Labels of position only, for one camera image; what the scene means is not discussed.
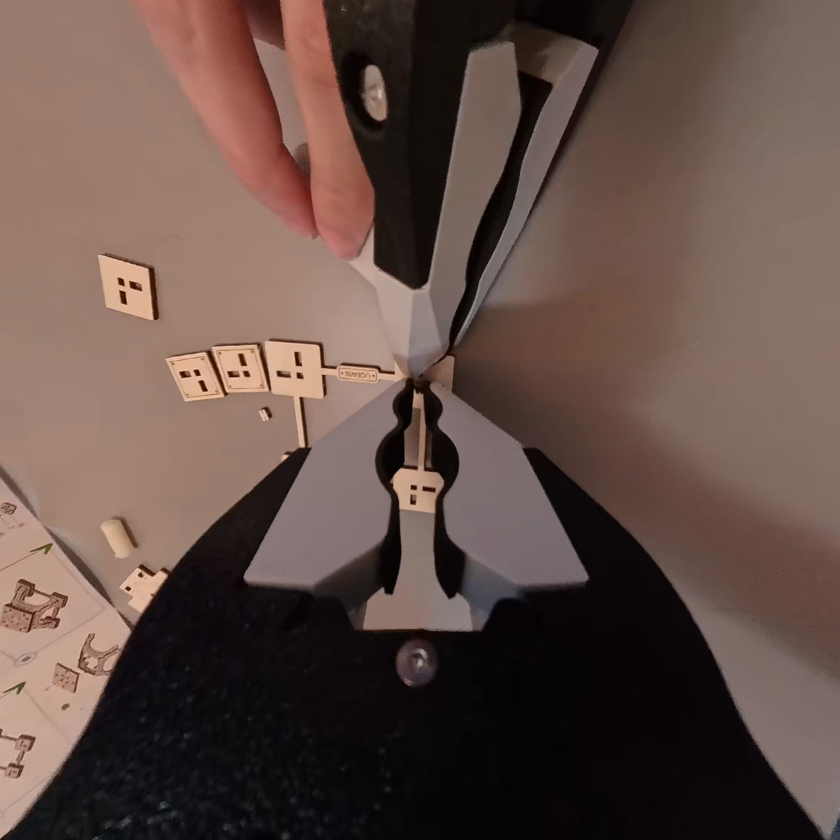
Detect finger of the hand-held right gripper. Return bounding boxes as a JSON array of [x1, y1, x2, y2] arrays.
[[448, 26, 601, 349], [346, 45, 524, 378]]

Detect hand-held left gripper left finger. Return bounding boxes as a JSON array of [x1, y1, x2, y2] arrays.
[[243, 386, 408, 632]]

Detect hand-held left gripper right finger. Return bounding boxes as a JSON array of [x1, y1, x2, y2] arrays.
[[425, 386, 590, 632]]

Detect wooden frame of square parts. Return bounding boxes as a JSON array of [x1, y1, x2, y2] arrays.
[[264, 339, 455, 531]]

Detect grey desk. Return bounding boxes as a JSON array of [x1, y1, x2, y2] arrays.
[[0, 0, 840, 840]]

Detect person's right hand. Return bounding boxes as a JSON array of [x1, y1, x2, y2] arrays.
[[131, 0, 376, 261]]

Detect bordered square wooden tile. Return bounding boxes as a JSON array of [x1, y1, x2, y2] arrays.
[[211, 344, 270, 395], [165, 352, 226, 403]]

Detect cross-shaped wooden plate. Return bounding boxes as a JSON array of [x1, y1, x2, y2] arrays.
[[118, 564, 170, 614]]

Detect white wax stick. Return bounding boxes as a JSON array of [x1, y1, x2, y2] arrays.
[[100, 518, 139, 559]]

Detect assembly instruction sheet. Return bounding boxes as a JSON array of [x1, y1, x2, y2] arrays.
[[0, 462, 132, 824]]

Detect plain square wooden tile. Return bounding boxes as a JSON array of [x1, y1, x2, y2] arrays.
[[97, 255, 158, 322]]

